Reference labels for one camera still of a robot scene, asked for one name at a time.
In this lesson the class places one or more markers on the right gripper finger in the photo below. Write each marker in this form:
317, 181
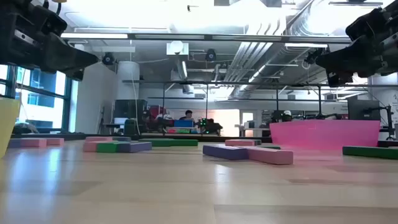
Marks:
354, 57
337, 79

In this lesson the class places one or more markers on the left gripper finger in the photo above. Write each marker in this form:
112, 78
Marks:
65, 57
77, 75

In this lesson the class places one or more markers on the blue-violet wooden block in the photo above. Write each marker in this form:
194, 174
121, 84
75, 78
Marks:
15, 143
225, 152
122, 139
135, 147

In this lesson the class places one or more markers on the black background robot arm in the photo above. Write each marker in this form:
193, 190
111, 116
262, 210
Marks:
213, 127

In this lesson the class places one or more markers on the black ceiling speaker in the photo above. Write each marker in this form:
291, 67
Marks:
108, 59
211, 55

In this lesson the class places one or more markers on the black computer monitor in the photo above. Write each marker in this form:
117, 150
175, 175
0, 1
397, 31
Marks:
363, 109

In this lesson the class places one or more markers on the white round column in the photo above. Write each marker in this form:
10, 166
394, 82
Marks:
128, 77

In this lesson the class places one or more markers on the black tripod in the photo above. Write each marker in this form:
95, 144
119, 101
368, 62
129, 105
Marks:
102, 124

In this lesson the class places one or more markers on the pink plastic bin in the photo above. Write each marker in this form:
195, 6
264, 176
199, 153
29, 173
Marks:
323, 135

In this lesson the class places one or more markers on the black cabinet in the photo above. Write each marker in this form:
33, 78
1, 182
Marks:
130, 109

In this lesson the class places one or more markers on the person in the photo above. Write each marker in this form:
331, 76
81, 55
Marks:
286, 116
188, 114

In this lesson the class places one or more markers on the yellow plastic bin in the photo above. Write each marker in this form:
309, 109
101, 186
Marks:
7, 124

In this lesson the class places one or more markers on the red tool cabinet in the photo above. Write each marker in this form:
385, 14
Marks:
157, 112

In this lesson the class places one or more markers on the silver ceiling pipes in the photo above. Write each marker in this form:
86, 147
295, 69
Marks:
245, 62

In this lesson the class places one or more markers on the white ceiling lamp box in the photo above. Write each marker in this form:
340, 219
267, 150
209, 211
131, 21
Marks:
176, 47

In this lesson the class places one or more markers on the blue box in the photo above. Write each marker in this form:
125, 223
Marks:
183, 123

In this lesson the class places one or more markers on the overhead light bar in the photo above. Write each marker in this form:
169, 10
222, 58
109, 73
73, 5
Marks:
217, 37

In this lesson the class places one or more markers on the dark window frame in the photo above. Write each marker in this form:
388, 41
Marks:
66, 105

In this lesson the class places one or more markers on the black ceiling camera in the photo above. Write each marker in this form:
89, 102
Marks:
312, 57

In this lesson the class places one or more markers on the silver round ventilation duct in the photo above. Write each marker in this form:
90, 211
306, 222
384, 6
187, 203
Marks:
311, 21

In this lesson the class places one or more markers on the black aluminium table frame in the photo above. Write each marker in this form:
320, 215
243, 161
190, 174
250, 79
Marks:
77, 136

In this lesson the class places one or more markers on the black metal rack frame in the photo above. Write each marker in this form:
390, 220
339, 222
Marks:
206, 99

